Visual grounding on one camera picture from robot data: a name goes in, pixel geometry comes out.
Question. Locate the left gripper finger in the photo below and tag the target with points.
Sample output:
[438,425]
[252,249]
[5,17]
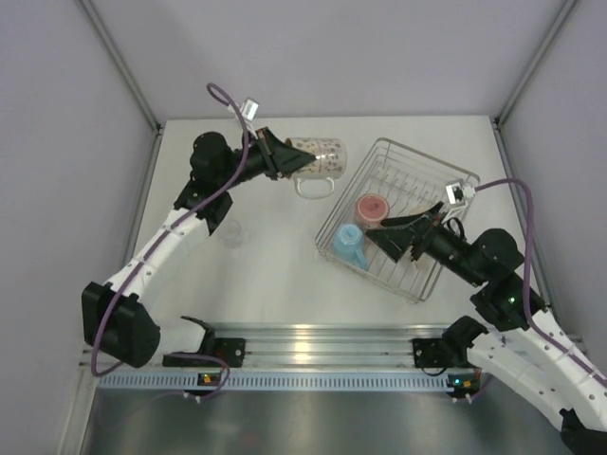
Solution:
[288,159]
[272,141]

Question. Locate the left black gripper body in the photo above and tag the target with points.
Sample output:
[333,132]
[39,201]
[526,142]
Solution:
[259,159]

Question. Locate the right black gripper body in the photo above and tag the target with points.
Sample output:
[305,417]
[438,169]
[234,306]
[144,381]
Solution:
[449,248]

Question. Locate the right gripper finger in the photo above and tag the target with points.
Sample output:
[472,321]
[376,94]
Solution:
[397,240]
[401,221]

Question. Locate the pink patterned mug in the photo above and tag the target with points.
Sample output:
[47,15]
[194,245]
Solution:
[370,210]

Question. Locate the orange interior white mug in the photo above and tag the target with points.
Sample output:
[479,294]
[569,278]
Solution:
[317,180]

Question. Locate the light blue mug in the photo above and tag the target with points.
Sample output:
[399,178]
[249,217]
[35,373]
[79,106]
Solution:
[348,245]

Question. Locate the cream coral pattern mug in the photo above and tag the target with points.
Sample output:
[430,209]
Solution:
[420,260]

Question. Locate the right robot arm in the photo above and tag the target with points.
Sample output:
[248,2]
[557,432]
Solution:
[516,339]

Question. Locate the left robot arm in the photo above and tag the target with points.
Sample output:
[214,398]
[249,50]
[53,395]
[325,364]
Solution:
[117,314]

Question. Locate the clear glass cup near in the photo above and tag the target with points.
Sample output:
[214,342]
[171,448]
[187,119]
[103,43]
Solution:
[230,233]

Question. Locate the wire dish rack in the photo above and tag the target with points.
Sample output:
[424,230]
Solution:
[406,178]

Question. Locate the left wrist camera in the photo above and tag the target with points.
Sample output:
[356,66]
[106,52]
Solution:
[248,109]

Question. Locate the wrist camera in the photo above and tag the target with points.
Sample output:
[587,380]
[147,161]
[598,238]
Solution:
[248,109]
[459,194]

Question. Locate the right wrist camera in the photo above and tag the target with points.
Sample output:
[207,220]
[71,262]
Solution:
[459,194]

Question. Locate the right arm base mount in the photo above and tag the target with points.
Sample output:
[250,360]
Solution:
[429,354]

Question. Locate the aluminium mounting rail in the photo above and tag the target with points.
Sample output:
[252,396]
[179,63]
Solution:
[328,346]

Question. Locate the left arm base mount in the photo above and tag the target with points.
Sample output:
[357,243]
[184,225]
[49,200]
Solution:
[227,351]

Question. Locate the perforated cable duct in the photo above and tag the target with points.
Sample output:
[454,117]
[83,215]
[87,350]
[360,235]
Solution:
[258,381]

